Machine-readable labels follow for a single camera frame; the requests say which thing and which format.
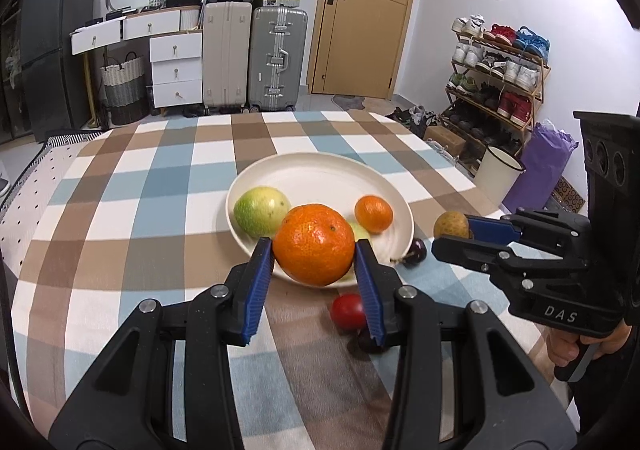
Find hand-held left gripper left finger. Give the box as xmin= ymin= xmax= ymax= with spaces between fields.
xmin=47 ymin=237 xmax=275 ymax=450

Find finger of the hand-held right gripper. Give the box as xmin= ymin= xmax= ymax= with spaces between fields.
xmin=464 ymin=208 xmax=594 ymax=259
xmin=431 ymin=235 xmax=585 ymax=291

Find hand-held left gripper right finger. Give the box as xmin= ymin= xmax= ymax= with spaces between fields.
xmin=354 ymin=239 xmax=578 ymax=450

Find red tomato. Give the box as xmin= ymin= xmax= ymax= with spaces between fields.
xmin=330 ymin=294 xmax=368 ymax=331

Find small brown fruit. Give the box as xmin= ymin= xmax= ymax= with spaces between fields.
xmin=433 ymin=211 xmax=472 ymax=241

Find orange mandarin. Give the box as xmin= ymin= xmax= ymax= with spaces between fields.
xmin=272 ymin=204 xmax=357 ymax=287
xmin=355 ymin=196 xmax=394 ymax=233

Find green guava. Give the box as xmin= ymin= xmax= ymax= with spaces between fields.
xmin=233 ymin=186 xmax=292 ymax=237

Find cream round plate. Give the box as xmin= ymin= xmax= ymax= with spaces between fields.
xmin=226 ymin=153 xmax=415 ymax=287

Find person's right hand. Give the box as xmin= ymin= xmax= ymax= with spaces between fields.
xmin=546 ymin=321 xmax=633 ymax=367

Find white bucket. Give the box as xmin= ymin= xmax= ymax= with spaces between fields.
xmin=474 ymin=146 xmax=527 ymax=195

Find purple bag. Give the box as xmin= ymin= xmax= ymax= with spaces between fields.
xmin=502 ymin=122 xmax=578 ymax=215

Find brown patterned doormat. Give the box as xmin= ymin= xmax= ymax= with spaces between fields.
xmin=547 ymin=177 xmax=586 ymax=213

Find small cardboard box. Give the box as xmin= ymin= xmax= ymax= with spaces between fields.
xmin=425 ymin=126 xmax=468 ymax=158

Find checked tablecloth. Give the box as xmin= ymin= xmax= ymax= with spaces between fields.
xmin=10 ymin=110 xmax=581 ymax=450

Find pile of loose shoes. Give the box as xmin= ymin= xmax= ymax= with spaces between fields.
xmin=387 ymin=106 xmax=441 ymax=141

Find wooden shoe rack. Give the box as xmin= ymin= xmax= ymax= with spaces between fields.
xmin=440 ymin=17 xmax=551 ymax=175

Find rows of shelved shoes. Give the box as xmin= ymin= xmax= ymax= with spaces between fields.
xmin=447 ymin=14 xmax=551 ymax=145

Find grey doormat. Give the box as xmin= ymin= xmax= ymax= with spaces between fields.
xmin=332 ymin=94 xmax=368 ymax=111

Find silver suitcase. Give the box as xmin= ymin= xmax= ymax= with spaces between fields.
xmin=248 ymin=6 xmax=309 ymax=113

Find wooden door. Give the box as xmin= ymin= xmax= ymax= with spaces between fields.
xmin=306 ymin=0 xmax=423 ymax=100

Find beige suitcase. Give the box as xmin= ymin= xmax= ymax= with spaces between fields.
xmin=201 ymin=1 xmax=253 ymax=111

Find dotted beige blanket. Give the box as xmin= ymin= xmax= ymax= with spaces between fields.
xmin=0 ymin=130 xmax=116 ymax=281

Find woven basket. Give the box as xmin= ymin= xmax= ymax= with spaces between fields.
xmin=100 ymin=52 xmax=147 ymax=127

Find white desk with drawers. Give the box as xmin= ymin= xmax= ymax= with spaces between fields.
xmin=70 ymin=7 xmax=205 ymax=121

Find dark glass-door wardrobe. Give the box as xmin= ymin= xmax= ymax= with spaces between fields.
xmin=0 ymin=0 xmax=31 ymax=145

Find black refrigerator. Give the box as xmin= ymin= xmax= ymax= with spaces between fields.
xmin=20 ymin=0 xmax=103 ymax=143

